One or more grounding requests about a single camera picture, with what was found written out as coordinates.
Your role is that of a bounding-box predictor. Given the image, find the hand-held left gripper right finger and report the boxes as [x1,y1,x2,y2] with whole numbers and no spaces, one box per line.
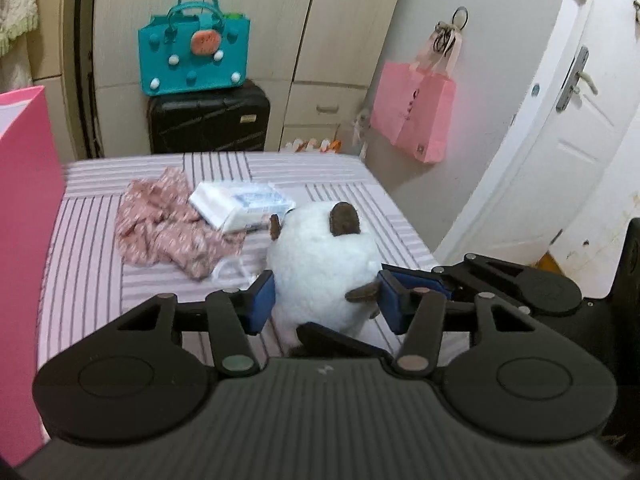
[377,270,543,380]

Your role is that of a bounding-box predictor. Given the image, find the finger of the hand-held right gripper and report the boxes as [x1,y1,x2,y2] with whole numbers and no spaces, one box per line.
[296,321,397,361]
[381,253,583,317]

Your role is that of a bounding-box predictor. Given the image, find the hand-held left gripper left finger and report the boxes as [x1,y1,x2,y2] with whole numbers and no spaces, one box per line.
[117,270,277,378]

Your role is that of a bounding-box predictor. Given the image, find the white plush toy brown ears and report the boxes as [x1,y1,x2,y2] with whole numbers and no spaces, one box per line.
[265,201,386,348]

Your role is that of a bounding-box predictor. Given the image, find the pink cardboard box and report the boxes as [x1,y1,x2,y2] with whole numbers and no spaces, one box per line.
[0,85,67,471]

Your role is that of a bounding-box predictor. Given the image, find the clear plastic wrapper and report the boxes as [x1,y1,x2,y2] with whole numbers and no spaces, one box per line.
[212,255,263,291]

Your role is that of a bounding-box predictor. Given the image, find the white tissue pack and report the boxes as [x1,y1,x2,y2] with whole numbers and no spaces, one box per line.
[188,181,297,235]

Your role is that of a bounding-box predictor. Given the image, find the pink floral cloth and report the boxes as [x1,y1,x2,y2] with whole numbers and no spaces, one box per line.
[115,167,247,281]

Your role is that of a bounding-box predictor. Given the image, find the white door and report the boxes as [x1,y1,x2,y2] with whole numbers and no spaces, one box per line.
[435,0,640,301]

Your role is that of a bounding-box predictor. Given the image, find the small white hanging charm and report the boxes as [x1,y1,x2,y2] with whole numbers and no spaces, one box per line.
[352,109,373,157]

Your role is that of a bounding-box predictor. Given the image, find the striped bed sheet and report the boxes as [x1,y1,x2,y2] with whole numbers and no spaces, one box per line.
[35,152,441,376]

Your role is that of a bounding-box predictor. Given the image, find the black suitcase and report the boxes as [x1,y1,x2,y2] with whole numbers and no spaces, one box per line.
[146,80,272,155]

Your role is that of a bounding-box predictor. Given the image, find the pink paper shopping bag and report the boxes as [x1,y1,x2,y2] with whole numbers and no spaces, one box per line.
[370,60,457,164]

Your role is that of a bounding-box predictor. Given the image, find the ribbon bundle on hook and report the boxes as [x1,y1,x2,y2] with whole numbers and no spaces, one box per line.
[417,6,470,73]

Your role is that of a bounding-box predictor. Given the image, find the teal felt handbag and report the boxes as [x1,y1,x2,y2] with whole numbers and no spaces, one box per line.
[138,0,247,97]

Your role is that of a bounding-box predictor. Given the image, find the cream wardrobe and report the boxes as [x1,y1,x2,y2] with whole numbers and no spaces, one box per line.
[30,0,411,161]

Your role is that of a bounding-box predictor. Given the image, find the cream fleece blanket green trim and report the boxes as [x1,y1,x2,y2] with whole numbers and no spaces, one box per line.
[0,0,40,57]

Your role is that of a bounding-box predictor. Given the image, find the metal door handle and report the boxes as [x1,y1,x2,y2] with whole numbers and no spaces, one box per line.
[556,46,599,112]

